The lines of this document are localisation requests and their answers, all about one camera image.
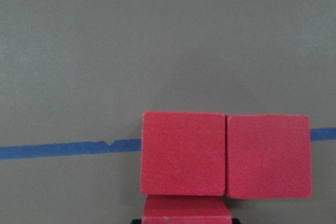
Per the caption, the red cube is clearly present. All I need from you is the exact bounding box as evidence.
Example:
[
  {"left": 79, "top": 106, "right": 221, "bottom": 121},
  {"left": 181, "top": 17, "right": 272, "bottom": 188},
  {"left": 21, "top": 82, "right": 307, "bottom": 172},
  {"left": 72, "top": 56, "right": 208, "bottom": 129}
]
[
  {"left": 142, "top": 195, "right": 233, "bottom": 223},
  {"left": 140, "top": 111, "right": 226, "bottom": 196}
]

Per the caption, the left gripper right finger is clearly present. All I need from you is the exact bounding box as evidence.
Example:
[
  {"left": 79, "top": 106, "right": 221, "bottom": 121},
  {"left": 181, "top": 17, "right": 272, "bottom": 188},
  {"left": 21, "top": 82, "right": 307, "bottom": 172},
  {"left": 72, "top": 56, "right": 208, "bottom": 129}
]
[{"left": 232, "top": 218, "right": 240, "bottom": 224}]

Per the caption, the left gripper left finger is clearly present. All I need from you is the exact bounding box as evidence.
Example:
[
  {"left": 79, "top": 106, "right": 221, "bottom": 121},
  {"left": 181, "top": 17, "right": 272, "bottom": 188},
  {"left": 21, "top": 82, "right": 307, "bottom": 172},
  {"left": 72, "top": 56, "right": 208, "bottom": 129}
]
[{"left": 131, "top": 219, "right": 142, "bottom": 224}]

